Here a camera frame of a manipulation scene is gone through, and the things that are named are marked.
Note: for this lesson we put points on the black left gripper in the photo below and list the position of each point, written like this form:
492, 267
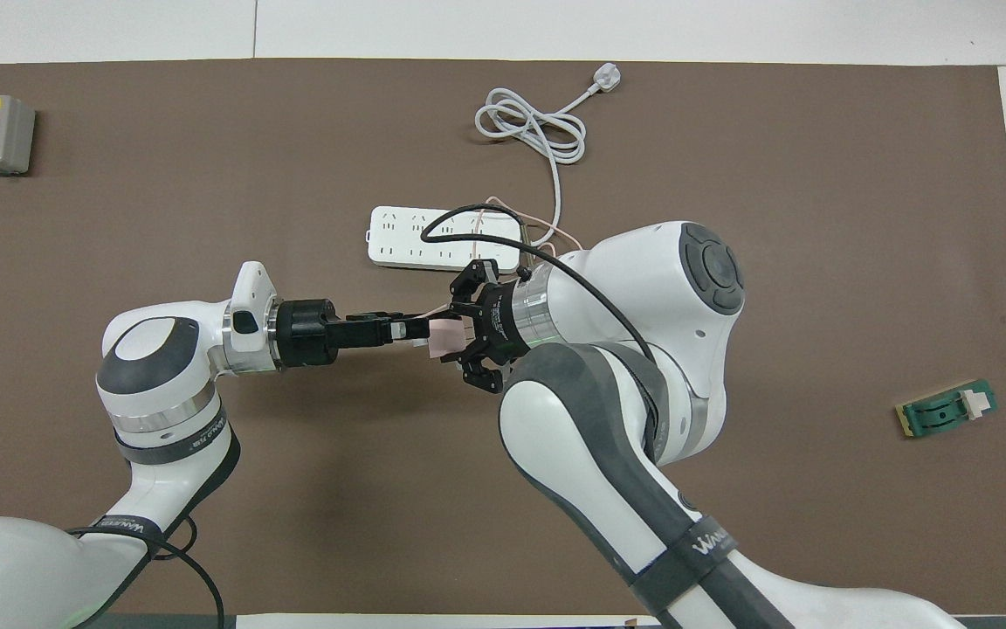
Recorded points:
302, 332

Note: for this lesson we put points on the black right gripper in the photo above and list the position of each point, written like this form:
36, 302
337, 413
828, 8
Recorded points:
499, 323

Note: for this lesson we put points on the pink charger block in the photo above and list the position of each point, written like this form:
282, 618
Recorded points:
446, 339

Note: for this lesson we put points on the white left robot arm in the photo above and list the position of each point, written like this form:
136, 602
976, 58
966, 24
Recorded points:
154, 384

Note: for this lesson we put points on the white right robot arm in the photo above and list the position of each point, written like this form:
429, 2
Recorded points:
643, 288

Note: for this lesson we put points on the white power strip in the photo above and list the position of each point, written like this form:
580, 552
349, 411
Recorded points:
398, 240

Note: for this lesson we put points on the brown table mat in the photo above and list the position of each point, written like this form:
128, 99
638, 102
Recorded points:
363, 524

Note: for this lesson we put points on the grey on-off switch box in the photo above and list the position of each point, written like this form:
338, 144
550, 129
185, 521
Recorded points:
1, 131

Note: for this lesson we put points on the green knife switch block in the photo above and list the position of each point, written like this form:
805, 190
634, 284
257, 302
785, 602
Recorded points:
940, 412

